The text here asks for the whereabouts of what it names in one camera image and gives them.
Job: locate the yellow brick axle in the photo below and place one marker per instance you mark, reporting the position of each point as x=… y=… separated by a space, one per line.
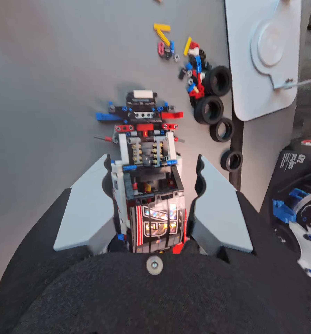
x=187 y=46
x=162 y=27
x=163 y=37

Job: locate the white book stand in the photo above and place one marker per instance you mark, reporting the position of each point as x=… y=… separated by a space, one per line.
x=244 y=78

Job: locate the black toy car set box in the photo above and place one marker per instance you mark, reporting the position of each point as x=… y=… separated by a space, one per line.
x=283 y=187

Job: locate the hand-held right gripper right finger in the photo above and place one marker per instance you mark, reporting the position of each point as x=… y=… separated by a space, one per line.
x=220 y=216

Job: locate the black flat strip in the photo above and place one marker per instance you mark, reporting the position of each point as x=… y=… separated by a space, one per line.
x=236 y=146

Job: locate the grey desk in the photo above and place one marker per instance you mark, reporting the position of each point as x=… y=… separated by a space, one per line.
x=53 y=78

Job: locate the partly built toy brick car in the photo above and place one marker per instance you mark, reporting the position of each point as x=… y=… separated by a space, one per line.
x=150 y=182

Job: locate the pile of mixed brick pieces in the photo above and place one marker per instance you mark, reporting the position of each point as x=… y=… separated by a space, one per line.
x=196 y=67

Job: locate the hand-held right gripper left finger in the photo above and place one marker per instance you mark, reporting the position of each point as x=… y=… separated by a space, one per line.
x=85 y=214

